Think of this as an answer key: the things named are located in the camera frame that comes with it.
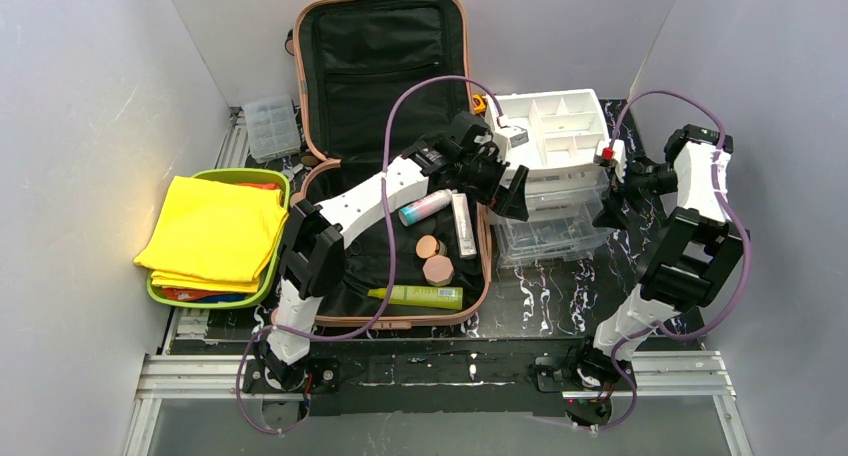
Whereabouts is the yellow green spray bottle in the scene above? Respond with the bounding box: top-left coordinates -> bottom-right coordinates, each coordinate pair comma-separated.
389,285 -> 464,310

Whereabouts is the aluminium base frame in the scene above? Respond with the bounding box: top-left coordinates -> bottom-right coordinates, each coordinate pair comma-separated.
122,108 -> 757,456

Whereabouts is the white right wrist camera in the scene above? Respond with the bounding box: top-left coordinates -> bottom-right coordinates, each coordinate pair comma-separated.
593,139 -> 627,184

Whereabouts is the red white tie-dye cloth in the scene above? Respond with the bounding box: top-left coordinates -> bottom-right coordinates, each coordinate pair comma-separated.
160,181 -> 283,303

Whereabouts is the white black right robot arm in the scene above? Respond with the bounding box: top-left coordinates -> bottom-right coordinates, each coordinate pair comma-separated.
570,124 -> 747,389

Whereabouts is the clear plastic drawer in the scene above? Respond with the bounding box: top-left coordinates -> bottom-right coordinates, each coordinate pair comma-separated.
493,201 -> 613,268

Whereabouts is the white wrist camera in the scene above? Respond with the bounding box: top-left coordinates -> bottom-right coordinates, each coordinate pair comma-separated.
593,139 -> 627,184
493,125 -> 529,152

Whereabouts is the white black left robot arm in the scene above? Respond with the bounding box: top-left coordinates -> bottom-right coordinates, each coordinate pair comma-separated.
266,112 -> 529,367

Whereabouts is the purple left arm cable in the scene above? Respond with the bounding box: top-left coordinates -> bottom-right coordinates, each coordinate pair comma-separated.
235,75 -> 508,437

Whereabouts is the white pink blue spray bottle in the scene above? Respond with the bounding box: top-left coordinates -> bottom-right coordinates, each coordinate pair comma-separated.
398,189 -> 456,226

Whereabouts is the white divided organizer box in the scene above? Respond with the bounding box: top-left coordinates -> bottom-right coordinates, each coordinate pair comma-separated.
484,89 -> 609,197

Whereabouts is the clear screw assortment box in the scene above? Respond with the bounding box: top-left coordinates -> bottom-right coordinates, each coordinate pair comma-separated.
243,94 -> 302,163

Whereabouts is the round gold black jar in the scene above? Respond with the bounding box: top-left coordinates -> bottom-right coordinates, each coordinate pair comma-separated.
415,235 -> 447,259

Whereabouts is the pink hard shell suitcase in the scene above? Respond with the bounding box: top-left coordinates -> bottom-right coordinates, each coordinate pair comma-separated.
292,0 -> 492,329

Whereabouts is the pink octagonal compact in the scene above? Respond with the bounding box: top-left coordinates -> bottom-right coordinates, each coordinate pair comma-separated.
422,255 -> 454,287

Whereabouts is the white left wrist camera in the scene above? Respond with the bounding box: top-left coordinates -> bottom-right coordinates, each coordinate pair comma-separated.
493,125 -> 529,152

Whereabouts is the blue towel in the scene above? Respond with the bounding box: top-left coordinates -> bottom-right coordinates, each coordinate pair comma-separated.
193,293 -> 246,304

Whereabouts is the yellow cloth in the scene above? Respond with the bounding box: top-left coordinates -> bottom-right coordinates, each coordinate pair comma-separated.
132,175 -> 291,295

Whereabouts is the lime green plastic basin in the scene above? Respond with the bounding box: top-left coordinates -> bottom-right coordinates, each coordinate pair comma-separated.
145,168 -> 293,311

